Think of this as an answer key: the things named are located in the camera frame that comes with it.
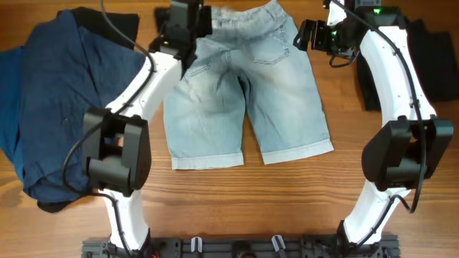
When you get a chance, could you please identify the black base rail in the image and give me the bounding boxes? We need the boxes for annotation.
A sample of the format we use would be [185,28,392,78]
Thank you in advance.
[81,235,401,258]

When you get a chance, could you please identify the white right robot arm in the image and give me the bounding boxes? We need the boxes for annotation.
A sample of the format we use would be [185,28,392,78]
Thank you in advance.
[293,1,453,255]

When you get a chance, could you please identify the dark blue shirt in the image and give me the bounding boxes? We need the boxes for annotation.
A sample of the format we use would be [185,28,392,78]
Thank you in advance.
[1,10,146,203]

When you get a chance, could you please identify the black garment under shirt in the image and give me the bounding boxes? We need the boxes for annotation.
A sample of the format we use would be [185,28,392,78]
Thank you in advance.
[24,7,144,214]

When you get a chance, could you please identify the light denim shorts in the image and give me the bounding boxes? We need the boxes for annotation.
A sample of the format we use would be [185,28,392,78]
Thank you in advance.
[164,1,333,170]

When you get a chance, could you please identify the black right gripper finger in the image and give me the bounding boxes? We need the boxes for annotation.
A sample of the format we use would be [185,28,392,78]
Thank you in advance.
[293,34,311,51]
[295,19,313,40]

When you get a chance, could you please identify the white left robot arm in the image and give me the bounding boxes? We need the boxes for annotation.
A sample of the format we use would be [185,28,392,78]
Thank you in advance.
[82,1,212,257]

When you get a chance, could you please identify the black folded garment right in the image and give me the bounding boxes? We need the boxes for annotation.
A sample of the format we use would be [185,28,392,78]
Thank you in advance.
[356,19,458,111]

